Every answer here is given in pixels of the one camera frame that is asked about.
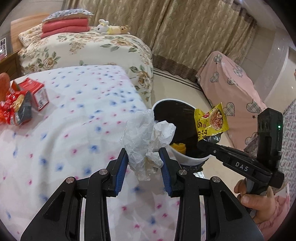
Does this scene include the person's right hand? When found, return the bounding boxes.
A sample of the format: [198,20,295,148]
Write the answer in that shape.
[233,179,282,224]

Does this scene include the blue dotted pillow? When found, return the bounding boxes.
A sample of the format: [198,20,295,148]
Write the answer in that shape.
[43,15,94,24]

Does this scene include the white plastic bag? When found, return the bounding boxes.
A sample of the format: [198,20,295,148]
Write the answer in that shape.
[120,109,176,181]

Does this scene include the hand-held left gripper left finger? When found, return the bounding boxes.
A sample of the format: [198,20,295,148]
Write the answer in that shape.
[20,148,129,241]

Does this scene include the white trash bin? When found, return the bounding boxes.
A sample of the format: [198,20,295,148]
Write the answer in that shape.
[151,99,212,172]

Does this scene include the floral pillow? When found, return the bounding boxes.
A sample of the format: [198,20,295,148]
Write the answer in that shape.
[18,23,44,43]

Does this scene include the red snack wrapper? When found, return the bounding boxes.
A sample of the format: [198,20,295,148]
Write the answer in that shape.
[5,89,33,126]

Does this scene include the wooden nightstand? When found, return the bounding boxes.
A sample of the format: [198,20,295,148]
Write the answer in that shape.
[0,50,22,80]

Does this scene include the photo collage frame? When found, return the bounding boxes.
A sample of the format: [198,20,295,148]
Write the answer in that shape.
[0,38,8,59]

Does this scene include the red paper carton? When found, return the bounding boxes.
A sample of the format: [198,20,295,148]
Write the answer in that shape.
[11,77,49,111]

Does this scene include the beige patterned curtain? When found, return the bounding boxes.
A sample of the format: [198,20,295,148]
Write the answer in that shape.
[62,0,258,61]

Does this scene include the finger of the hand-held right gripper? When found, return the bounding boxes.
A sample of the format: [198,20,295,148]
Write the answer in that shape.
[196,140,230,165]
[216,144,255,161]

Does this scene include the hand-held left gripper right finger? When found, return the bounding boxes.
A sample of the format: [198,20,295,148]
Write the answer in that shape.
[159,147,264,241]

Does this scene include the white rabbit plush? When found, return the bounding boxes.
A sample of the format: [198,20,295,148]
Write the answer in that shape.
[96,19,111,35]

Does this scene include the folded pink quilt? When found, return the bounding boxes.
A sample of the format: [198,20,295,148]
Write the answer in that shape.
[41,19,91,39]

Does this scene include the red apple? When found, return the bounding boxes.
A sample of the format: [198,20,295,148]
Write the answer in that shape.
[0,72,10,100]

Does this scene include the pink heart print cloth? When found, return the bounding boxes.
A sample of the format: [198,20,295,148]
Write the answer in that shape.
[195,51,267,149]

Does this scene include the wooden headboard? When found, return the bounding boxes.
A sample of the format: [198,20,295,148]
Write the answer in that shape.
[10,14,50,49]

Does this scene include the floral bed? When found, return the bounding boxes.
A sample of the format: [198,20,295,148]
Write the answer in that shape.
[18,31,154,109]

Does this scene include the person's right forearm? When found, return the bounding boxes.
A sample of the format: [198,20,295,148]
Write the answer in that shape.
[254,183,292,234]

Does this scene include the yellow plush toy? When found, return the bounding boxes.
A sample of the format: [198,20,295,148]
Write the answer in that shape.
[109,25,130,35]

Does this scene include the yellow foam fruit net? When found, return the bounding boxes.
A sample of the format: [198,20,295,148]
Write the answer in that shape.
[171,142,186,154]

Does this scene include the red crinkled wrapper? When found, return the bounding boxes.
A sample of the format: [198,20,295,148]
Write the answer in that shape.
[0,102,15,126]

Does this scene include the yellow snack packet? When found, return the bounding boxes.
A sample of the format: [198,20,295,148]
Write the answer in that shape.
[194,103,229,142]

